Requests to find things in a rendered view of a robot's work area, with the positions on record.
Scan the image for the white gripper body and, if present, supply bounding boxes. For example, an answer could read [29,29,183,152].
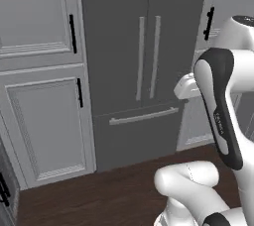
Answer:
[173,72,202,101]

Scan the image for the dark grey fridge door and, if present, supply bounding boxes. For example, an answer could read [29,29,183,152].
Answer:
[142,0,210,109]
[78,0,151,118]

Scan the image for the dark grey fridge drawer front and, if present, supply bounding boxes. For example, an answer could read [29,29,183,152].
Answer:
[91,99,187,173]

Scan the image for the dark grey cabinet front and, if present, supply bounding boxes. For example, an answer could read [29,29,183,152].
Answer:
[0,136,21,226]

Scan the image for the grey fridge door handle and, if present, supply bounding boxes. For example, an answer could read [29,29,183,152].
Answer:
[149,15,163,100]
[135,16,146,102]

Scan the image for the grey fridge drawer handle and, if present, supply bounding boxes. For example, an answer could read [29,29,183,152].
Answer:
[108,106,180,127]

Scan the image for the black cupboard handle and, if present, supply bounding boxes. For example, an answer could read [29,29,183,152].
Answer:
[67,13,78,55]
[75,77,84,109]
[202,6,215,42]

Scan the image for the black cabinet handle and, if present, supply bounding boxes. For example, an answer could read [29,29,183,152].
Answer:
[0,171,11,208]

